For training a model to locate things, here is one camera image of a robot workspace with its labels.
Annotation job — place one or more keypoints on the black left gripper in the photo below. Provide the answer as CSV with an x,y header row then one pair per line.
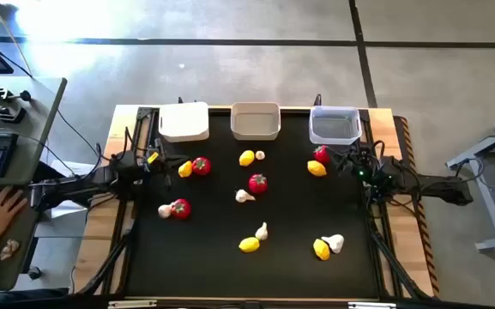
x,y
159,165

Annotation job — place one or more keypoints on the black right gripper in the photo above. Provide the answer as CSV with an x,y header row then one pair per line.
x,y
356,166

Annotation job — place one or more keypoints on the yellow toy lemon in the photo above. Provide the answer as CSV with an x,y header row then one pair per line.
x,y
321,250
185,169
316,168
249,245
246,158

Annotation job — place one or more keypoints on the red toy tomato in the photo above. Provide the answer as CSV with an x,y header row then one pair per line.
x,y
181,209
201,166
257,184
321,155

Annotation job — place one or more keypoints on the white toy garlic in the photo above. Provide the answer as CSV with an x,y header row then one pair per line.
x,y
260,155
335,243
164,211
243,196

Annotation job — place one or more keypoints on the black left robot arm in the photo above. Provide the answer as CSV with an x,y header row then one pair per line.
x,y
80,191

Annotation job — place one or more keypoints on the yellow tag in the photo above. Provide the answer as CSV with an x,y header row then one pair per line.
x,y
153,157

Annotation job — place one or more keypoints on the clear plastic basket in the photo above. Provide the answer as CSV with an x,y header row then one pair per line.
x,y
335,126

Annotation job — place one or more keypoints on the white plastic basket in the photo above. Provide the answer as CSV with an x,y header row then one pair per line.
x,y
255,122
182,122

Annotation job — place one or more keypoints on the beige ginger root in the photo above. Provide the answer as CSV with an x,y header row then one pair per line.
x,y
262,232

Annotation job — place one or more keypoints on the black yellow hazard strip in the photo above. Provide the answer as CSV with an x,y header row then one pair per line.
x,y
423,223

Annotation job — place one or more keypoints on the white paper sheet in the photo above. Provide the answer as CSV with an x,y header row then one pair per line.
x,y
64,209

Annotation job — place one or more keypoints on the grey desk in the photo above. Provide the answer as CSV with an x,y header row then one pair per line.
x,y
37,129

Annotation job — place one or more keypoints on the grey metal stand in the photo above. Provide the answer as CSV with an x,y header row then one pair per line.
x,y
487,201

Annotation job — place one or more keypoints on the black desk clamp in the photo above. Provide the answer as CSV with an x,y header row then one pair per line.
x,y
4,113
0,93

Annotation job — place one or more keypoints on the black round knob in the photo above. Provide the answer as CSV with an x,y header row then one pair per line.
x,y
34,273

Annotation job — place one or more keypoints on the small beige crumpled object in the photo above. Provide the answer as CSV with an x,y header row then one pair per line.
x,y
9,250

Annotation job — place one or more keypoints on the silver metal bracket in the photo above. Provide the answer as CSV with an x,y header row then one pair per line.
x,y
371,305
132,304

